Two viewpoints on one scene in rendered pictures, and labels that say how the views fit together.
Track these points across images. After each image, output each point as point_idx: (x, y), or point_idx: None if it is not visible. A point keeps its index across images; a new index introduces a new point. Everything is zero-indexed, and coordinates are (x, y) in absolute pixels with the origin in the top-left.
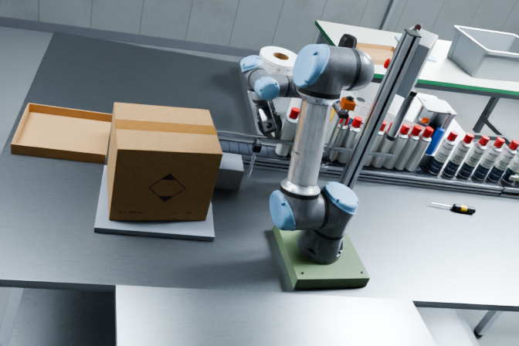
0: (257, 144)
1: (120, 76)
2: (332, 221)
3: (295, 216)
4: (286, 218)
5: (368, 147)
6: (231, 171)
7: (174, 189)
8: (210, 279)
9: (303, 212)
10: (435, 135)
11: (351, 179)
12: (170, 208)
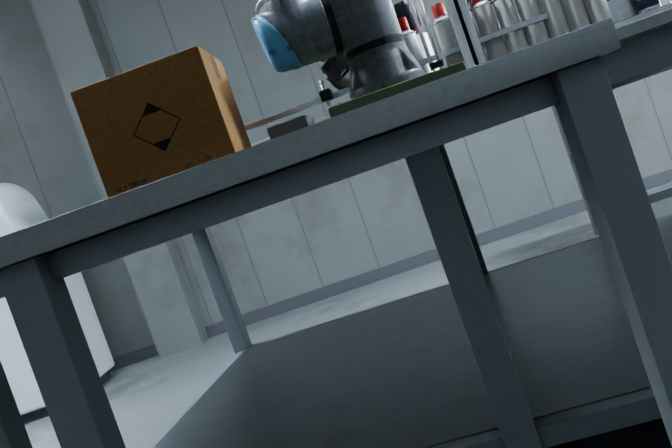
0: (322, 88)
1: None
2: (342, 10)
3: (273, 22)
4: (261, 30)
5: None
6: (288, 124)
7: (167, 125)
8: None
9: (284, 12)
10: None
11: (476, 56)
12: (179, 160)
